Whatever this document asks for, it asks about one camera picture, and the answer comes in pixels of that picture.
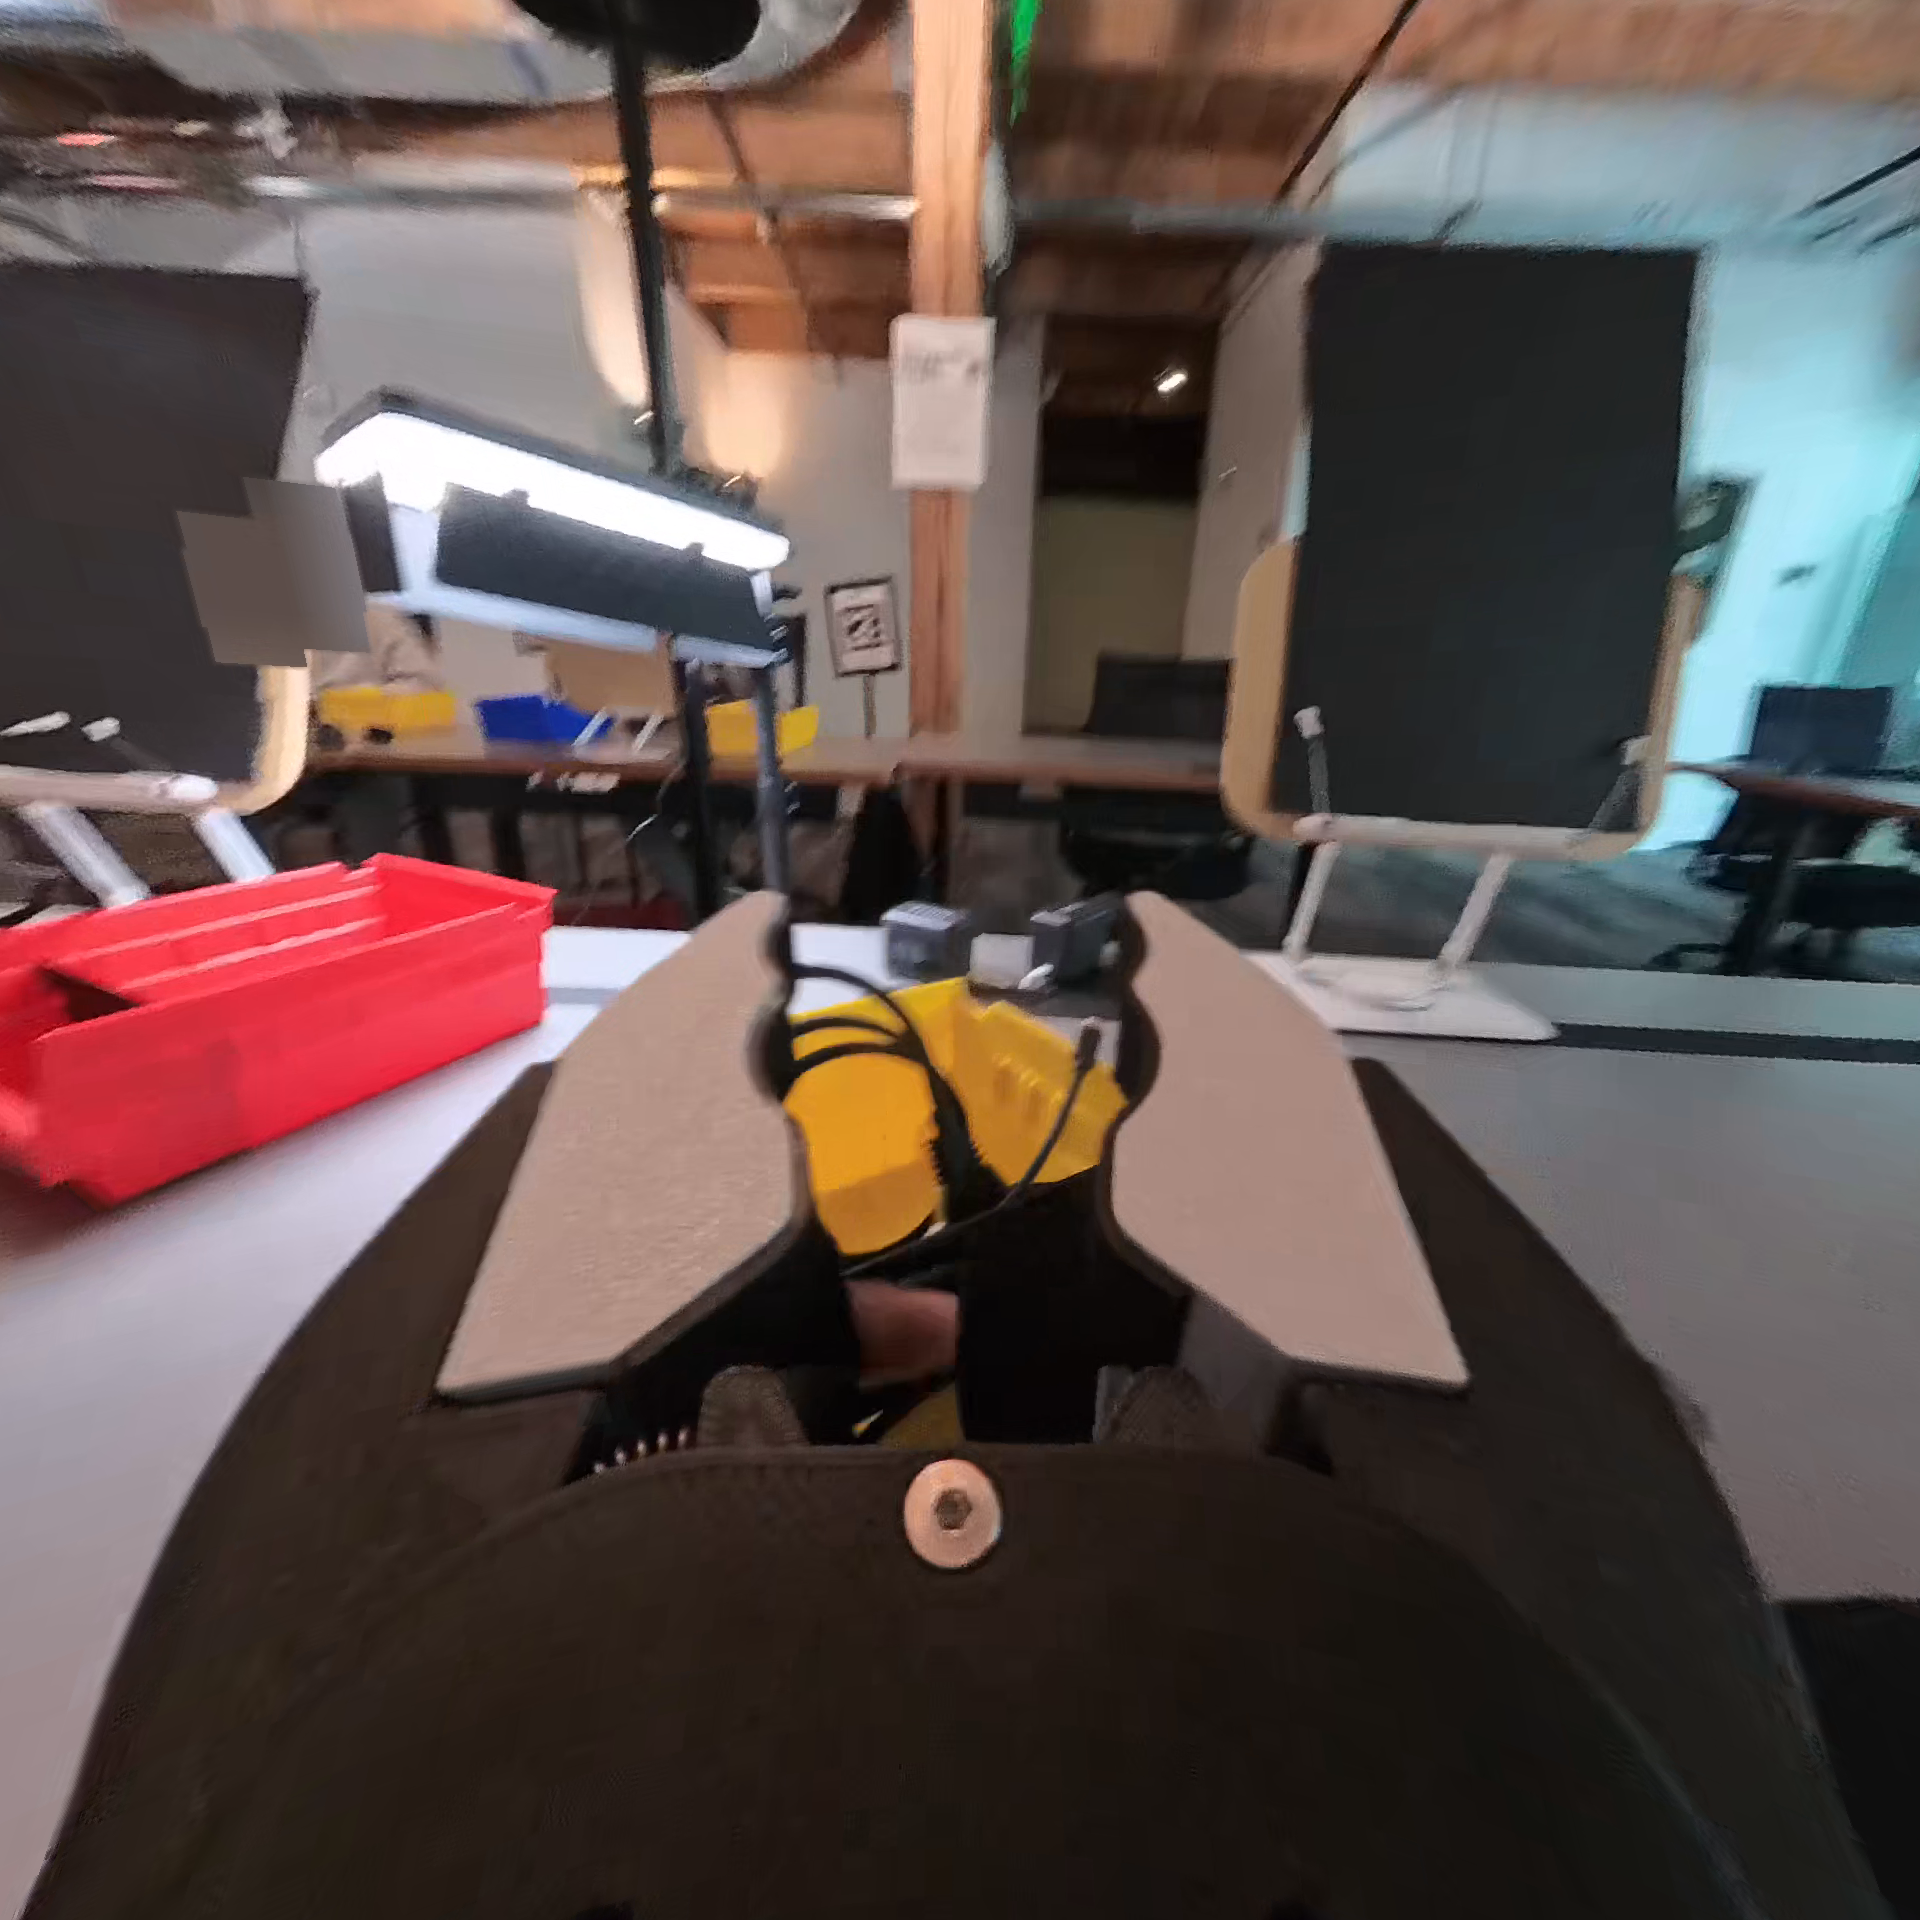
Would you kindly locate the yellow plastic bin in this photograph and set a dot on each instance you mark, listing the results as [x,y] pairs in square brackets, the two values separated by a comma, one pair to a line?
[384,710]
[781,727]
[871,1124]

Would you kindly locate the blue plastic object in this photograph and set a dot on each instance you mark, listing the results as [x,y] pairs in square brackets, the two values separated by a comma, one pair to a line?
[534,720]

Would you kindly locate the small tag sign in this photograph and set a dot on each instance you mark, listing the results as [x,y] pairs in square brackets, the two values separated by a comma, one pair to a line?
[860,625]

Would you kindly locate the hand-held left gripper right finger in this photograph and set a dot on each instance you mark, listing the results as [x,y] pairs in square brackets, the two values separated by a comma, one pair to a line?
[1273,1185]

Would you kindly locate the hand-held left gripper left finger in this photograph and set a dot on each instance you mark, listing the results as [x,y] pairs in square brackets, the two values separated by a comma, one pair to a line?
[628,1185]

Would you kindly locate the red plastic bin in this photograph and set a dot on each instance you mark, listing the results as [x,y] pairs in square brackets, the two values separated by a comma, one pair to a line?
[299,1017]

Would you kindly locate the white board stand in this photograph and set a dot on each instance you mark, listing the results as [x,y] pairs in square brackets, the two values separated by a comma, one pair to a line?
[104,783]
[1444,1014]

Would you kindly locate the metal light stand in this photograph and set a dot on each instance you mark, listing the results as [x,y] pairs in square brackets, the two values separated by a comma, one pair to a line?
[767,781]

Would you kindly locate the long wooden desk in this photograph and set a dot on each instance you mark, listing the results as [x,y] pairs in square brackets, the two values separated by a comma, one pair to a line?
[1020,759]

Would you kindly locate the studio light panel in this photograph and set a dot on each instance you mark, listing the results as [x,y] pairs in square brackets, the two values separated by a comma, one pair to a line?
[527,468]

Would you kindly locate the black office chair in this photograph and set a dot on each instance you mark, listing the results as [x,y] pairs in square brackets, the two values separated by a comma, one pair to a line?
[1821,727]
[1152,702]

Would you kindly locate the black faced plywood board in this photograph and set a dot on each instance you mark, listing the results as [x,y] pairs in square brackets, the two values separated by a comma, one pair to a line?
[1488,526]
[135,526]

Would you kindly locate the black stand pole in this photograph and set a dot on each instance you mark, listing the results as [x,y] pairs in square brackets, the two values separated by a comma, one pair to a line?
[645,224]

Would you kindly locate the white paper notice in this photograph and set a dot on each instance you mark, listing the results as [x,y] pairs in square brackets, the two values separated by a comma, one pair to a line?
[945,402]

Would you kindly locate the wooden office desk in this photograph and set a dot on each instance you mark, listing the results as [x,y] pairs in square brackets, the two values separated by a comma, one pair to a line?
[1804,783]

